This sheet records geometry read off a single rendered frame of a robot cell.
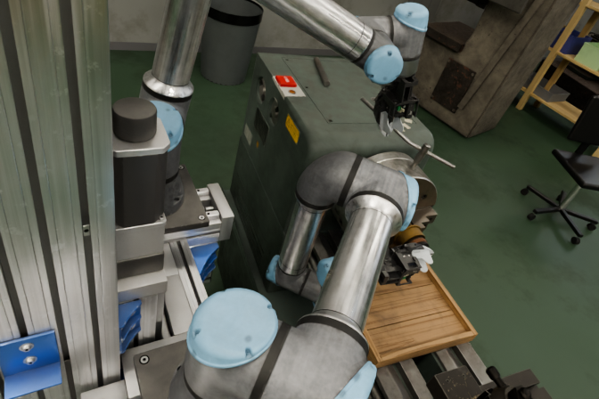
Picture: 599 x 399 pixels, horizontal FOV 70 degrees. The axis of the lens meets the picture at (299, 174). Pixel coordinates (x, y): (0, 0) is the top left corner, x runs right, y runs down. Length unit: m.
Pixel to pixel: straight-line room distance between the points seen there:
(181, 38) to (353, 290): 0.61
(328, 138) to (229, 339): 0.81
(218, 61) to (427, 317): 3.08
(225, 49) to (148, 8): 0.86
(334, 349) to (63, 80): 0.46
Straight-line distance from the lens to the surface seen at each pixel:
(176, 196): 1.06
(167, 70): 1.00
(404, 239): 1.28
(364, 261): 0.74
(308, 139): 1.26
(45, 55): 0.45
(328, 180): 0.87
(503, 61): 4.33
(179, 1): 0.94
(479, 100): 4.46
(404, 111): 1.12
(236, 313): 0.62
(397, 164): 1.30
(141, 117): 0.62
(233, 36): 3.86
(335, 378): 0.62
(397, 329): 1.35
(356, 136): 1.33
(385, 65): 0.86
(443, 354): 1.41
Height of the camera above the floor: 1.91
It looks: 37 degrees down
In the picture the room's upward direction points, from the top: 17 degrees clockwise
